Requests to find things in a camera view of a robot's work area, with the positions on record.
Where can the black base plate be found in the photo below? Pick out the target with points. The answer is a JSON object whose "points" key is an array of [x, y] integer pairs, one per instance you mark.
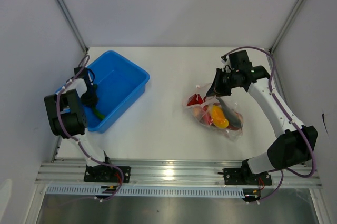
{"points": [[101, 174], [241, 176]]}

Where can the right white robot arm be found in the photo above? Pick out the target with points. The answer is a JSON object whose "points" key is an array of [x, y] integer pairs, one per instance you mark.
{"points": [[293, 149]]}

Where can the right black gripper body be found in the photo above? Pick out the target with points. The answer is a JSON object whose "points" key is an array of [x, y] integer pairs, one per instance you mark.
{"points": [[225, 82]]}

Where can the grey toy fish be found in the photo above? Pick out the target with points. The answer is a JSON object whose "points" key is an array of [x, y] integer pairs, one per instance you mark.
{"points": [[231, 116]]}

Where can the white slotted cable duct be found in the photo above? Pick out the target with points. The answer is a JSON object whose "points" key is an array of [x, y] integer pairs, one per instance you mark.
{"points": [[217, 192]]}

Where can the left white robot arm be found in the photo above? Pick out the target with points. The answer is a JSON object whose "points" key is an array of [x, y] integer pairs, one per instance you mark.
{"points": [[67, 117]]}

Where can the aluminium mounting rail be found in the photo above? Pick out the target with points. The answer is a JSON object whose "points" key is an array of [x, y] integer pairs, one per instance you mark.
{"points": [[179, 173]]}

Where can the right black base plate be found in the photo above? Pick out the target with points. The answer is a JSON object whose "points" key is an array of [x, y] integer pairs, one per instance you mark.
{"points": [[241, 176]]}

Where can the toy steak slice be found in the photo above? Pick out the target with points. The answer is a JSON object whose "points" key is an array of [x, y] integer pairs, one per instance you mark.
{"points": [[198, 112]]}

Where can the yellow toy mango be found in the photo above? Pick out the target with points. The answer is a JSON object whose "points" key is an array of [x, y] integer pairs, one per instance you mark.
{"points": [[218, 117]]}

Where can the blue plastic bin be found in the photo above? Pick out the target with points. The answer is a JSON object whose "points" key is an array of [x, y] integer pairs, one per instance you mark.
{"points": [[119, 84]]}

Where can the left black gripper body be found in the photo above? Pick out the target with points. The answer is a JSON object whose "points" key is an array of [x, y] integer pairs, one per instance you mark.
{"points": [[89, 98]]}

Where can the clear pink-dotted zip bag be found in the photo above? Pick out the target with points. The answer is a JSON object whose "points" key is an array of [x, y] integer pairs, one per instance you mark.
{"points": [[229, 134]]}

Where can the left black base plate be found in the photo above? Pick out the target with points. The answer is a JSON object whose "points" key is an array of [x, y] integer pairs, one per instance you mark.
{"points": [[101, 174]]}

